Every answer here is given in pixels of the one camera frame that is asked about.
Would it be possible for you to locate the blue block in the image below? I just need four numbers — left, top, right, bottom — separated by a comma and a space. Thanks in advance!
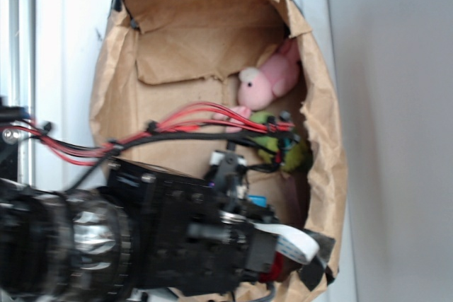
247, 194, 268, 209

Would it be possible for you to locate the aluminium extrusion rail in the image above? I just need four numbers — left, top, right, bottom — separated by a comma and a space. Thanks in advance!
1, 0, 35, 184

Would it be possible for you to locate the red and black wire bundle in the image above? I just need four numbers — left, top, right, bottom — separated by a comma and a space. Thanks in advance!
0, 102, 302, 175

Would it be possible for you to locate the green plush toy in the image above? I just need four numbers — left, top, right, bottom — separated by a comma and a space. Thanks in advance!
249, 110, 314, 175

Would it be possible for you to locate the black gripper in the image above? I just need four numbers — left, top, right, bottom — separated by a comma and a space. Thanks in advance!
105, 159, 277, 296

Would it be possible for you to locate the pink plush bunny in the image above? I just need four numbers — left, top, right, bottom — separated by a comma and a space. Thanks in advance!
230, 38, 302, 119

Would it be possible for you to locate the white ribbon cable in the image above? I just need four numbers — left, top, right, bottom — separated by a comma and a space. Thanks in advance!
254, 223, 320, 266

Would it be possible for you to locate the red plush toy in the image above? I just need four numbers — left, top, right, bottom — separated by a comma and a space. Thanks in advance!
258, 252, 297, 283

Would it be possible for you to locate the brown paper bag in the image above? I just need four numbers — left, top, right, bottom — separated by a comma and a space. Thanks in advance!
88, 0, 350, 302

